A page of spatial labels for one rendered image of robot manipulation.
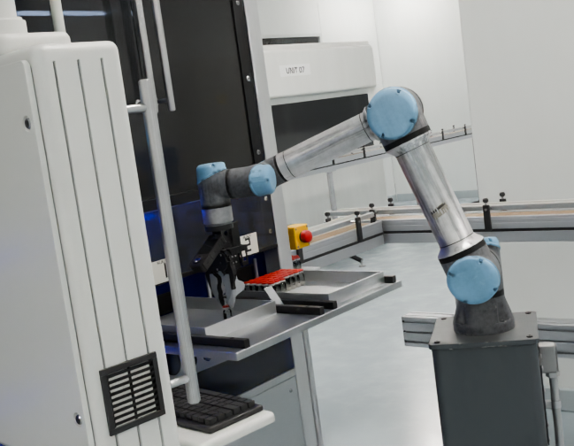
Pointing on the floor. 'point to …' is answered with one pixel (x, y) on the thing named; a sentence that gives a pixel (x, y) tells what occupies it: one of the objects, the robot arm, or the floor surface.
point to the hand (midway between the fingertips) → (225, 303)
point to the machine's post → (274, 259)
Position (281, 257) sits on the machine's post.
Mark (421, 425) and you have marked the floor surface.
